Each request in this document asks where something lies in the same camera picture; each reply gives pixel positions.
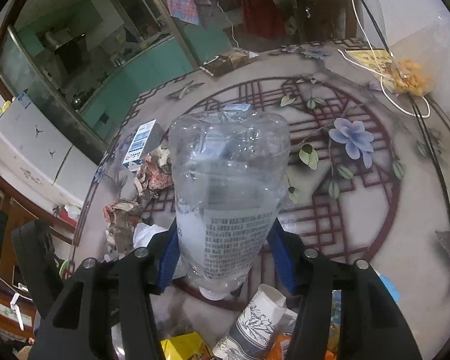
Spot paper wad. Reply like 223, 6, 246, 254
103, 199, 145, 254

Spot clear plastic water bottle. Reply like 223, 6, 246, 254
169, 104, 291, 301

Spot small white blue milk carton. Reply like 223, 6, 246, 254
122, 119, 164, 173

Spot red white paper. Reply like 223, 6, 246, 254
134, 145, 173, 201

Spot teal kitchen cabinets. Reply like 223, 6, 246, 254
14, 3, 233, 140

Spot white tissue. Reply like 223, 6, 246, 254
132, 223, 167, 249

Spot paper cup with ink print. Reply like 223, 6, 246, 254
213, 283, 297, 359

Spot orange snack wrapper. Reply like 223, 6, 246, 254
266, 332, 293, 360

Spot yellow snack packet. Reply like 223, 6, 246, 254
161, 331, 213, 360

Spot white refrigerator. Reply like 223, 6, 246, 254
0, 93, 97, 207

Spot clear bag of yellow snacks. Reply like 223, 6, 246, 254
391, 16, 450, 107

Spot red hanging garment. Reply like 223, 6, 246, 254
241, 0, 286, 40

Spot black cable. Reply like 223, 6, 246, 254
342, 0, 450, 331

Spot white cable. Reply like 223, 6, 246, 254
337, 0, 433, 120

